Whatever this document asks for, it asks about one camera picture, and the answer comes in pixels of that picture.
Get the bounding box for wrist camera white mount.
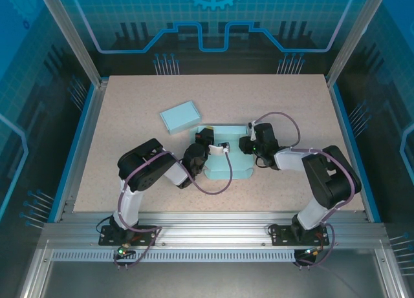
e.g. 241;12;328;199
247;119;259;140
208;142;232;156

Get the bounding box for aluminium mounting rail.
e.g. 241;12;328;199
41;212;387;250

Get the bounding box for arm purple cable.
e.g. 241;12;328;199
252;112;362;270
113;151;234;270

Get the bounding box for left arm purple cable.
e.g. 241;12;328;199
113;151;234;270

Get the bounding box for light blue paper box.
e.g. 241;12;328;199
159;100;202;136
189;124;256;180

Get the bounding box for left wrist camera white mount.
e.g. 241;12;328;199
208;142;232;156

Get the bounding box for aluminium side rail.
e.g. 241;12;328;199
53;80;109;223

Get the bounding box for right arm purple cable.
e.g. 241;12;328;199
252;112;362;270

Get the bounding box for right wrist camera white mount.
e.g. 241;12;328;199
247;119;259;140

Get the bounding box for small connector with lights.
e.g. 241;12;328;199
112;242;136;260
294;246;326;262

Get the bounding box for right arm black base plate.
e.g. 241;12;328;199
270;225;331;247

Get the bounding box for grey slotted cable duct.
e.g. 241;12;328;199
51;250;324;263

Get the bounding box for aluminium frame post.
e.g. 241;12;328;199
34;0;109;89
325;0;391;89

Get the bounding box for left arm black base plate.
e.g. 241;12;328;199
98;225;158;247

